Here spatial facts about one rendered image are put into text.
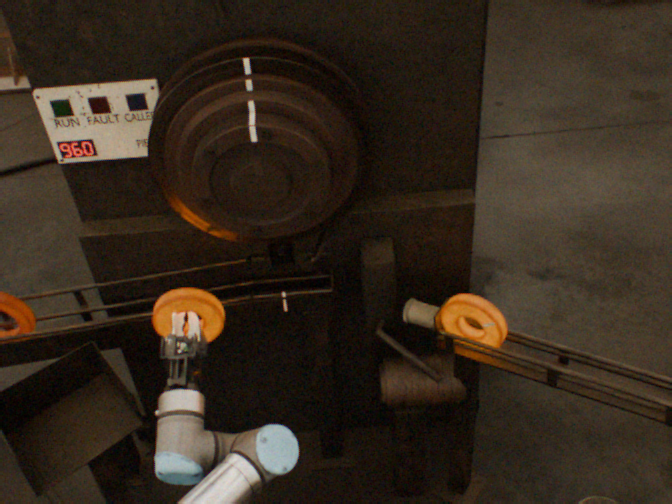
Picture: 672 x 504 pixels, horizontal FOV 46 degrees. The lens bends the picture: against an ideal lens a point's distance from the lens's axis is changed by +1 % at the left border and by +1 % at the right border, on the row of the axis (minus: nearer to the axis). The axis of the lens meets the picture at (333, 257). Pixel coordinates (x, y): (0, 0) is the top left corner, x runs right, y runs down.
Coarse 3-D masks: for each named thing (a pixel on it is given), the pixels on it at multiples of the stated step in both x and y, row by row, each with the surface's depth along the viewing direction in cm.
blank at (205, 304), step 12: (192, 288) 167; (168, 300) 165; (180, 300) 165; (192, 300) 165; (204, 300) 166; (216, 300) 169; (156, 312) 167; (168, 312) 167; (180, 312) 167; (204, 312) 168; (216, 312) 168; (156, 324) 169; (168, 324) 170; (204, 324) 170; (216, 324) 170; (216, 336) 173
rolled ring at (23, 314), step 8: (0, 296) 190; (8, 296) 191; (0, 304) 189; (8, 304) 189; (16, 304) 191; (24, 304) 193; (8, 312) 191; (16, 312) 191; (24, 312) 192; (32, 312) 195; (16, 320) 193; (24, 320) 193; (32, 320) 195; (24, 328) 195; (32, 328) 196; (0, 336) 199
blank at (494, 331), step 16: (448, 304) 178; (464, 304) 175; (480, 304) 174; (448, 320) 182; (464, 320) 183; (480, 320) 175; (496, 320) 173; (464, 336) 182; (480, 336) 180; (496, 336) 176
